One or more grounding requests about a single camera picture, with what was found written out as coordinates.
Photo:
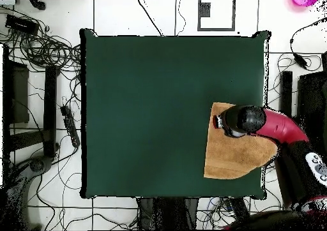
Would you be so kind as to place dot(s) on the tan terry towel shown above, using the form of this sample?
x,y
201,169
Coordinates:
x,y
230,157

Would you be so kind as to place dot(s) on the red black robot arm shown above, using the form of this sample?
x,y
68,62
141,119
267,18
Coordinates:
x,y
278,126

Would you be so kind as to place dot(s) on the black flat box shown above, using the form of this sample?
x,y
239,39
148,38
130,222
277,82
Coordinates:
x,y
240,206

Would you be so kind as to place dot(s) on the dark flat panel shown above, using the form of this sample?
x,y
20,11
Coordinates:
x,y
313,95
18,93

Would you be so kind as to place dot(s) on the black bar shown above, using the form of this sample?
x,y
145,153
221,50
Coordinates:
x,y
51,108
286,93

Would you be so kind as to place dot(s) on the dark green table cloth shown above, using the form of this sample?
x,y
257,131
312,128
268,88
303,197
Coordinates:
x,y
140,113

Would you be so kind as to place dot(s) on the black metal stand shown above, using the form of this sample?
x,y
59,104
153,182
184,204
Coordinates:
x,y
166,213

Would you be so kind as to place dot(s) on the black power strip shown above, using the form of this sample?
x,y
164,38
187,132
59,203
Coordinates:
x,y
70,126

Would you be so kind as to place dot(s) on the pink round object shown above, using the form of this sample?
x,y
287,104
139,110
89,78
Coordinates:
x,y
304,1

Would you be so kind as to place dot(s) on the grey chair base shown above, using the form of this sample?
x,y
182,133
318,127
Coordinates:
x,y
37,164

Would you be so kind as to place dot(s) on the small dark object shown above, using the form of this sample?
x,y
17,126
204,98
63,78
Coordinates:
x,y
38,4

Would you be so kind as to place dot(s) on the black rectangular box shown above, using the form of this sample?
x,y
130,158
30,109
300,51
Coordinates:
x,y
21,24

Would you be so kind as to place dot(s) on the grey rectangular floor frame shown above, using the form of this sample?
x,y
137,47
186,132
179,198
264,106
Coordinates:
x,y
199,16

